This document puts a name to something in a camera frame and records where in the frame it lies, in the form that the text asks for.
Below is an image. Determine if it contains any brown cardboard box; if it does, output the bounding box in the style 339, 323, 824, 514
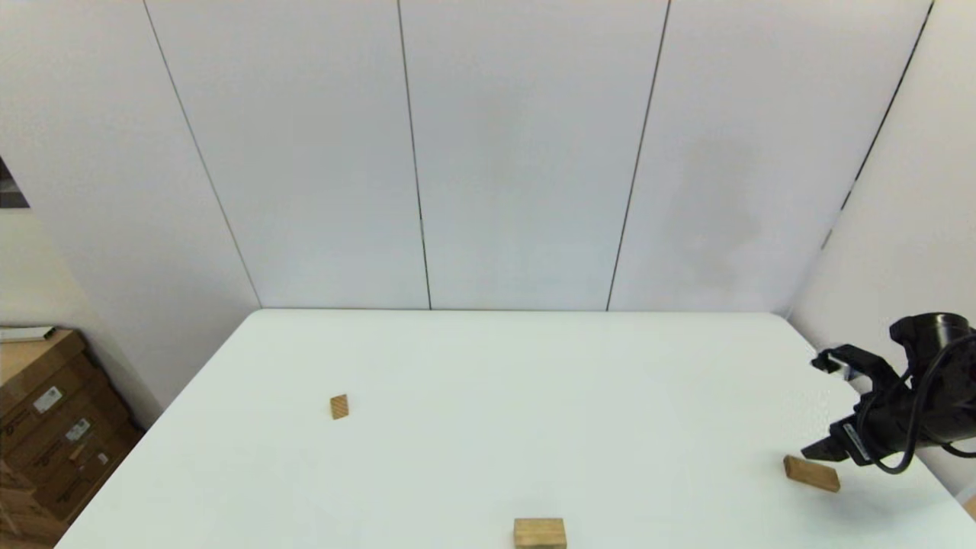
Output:
0, 374, 127, 474
15, 416, 146, 527
0, 457, 43, 541
0, 329, 98, 428

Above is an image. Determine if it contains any arched light wooden block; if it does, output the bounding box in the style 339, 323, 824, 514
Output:
513, 518, 567, 549

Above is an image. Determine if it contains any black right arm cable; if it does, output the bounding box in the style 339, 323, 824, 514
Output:
854, 328, 976, 475

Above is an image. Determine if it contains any rectangular brown wooden block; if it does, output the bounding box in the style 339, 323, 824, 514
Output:
783, 455, 841, 493

